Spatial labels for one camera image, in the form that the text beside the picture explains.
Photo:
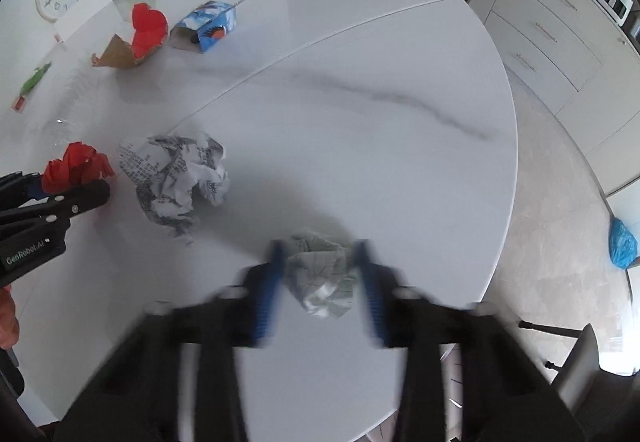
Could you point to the grey chair with black legs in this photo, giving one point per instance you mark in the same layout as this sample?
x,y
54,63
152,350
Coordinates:
x,y
575,367

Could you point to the small pink box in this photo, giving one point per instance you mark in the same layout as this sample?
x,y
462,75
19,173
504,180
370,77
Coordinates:
x,y
59,38

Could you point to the green packet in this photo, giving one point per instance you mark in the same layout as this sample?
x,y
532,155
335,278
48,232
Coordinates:
x,y
35,80

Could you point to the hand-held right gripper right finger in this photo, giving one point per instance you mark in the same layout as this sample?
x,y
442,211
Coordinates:
x,y
372,294

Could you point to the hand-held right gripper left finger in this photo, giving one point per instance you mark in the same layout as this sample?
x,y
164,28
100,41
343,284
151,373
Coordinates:
x,y
269,294

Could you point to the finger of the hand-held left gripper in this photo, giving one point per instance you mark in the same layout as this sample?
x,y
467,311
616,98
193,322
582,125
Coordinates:
x,y
80,202
22,187

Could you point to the white card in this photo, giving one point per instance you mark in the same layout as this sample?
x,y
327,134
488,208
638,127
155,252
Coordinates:
x,y
87,7

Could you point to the blue plastic bag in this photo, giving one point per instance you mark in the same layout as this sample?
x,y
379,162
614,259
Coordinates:
x,y
623,243

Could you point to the red paper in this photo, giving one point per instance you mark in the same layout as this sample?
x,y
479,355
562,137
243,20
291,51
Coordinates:
x,y
75,167

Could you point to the grey drawer cabinet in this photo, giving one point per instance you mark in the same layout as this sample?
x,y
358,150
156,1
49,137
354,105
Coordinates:
x,y
555,27

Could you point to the torn red carton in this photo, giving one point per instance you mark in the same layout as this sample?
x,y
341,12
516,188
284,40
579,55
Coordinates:
x,y
140,35

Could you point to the large crumpled printed paper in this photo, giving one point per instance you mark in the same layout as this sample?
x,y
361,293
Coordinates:
x,y
175,182

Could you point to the small red box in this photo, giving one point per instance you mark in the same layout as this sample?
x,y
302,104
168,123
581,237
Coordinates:
x,y
19,103

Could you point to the small printed paper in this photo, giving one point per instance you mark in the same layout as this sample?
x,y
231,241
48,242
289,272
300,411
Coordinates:
x,y
322,272

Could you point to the crushed blue carton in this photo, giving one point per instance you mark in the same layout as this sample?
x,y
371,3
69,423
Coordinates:
x,y
205,27

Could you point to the person's left hand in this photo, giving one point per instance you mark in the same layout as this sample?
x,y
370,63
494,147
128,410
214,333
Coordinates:
x,y
7,317

